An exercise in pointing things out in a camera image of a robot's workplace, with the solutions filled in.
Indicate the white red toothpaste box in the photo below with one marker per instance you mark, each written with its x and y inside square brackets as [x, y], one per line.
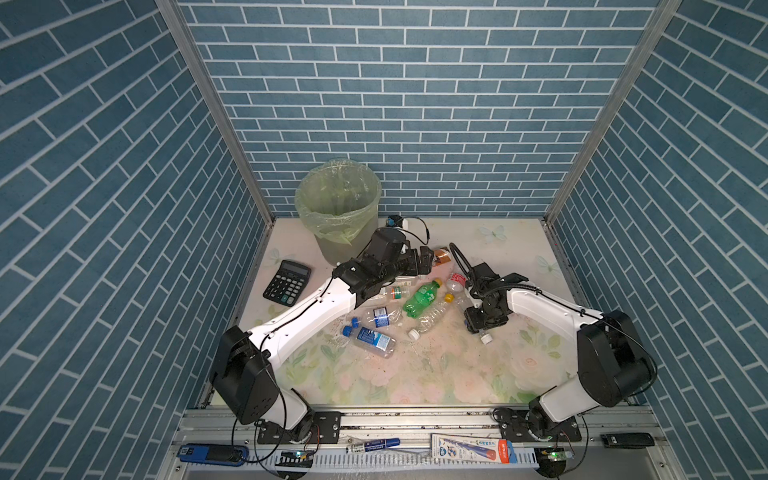
[471, 449]

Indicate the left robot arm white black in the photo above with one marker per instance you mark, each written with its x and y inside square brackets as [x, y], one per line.
[243, 369]

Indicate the green soda bottle yellow cap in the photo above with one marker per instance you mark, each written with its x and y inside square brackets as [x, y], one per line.
[422, 298]

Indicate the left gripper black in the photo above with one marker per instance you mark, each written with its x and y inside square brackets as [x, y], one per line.
[414, 268]

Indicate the red label bottle yellow cap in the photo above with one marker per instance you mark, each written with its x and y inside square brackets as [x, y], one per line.
[456, 287]

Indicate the mesh bin with green bag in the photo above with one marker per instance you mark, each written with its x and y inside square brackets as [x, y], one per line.
[338, 202]

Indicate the brown coffee bottle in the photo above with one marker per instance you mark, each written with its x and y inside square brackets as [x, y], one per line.
[441, 256]

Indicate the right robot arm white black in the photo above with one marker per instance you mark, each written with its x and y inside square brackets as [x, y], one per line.
[611, 362]

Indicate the small crushed bottle blue label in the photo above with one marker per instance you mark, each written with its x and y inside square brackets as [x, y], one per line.
[380, 317]

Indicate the blue black handheld device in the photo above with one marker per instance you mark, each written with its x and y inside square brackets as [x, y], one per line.
[213, 454]

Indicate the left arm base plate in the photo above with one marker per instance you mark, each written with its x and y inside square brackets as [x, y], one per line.
[319, 427]

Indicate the blue marker pen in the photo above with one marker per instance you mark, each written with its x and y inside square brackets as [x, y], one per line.
[373, 445]

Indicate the blue cap bottle blue label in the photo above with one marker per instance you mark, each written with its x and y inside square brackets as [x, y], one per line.
[373, 341]

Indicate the clear bottle blue label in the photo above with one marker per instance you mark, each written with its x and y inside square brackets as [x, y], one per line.
[485, 337]

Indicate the black remote right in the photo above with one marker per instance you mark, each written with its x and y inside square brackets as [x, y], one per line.
[627, 440]

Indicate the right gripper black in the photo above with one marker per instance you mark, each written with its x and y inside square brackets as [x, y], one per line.
[472, 322]

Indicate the white slotted cable duct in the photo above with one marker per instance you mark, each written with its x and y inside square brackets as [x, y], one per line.
[337, 461]

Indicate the clear crushed bottle white cap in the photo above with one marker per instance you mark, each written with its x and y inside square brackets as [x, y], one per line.
[430, 318]

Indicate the black calculator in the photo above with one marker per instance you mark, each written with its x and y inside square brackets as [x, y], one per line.
[288, 283]

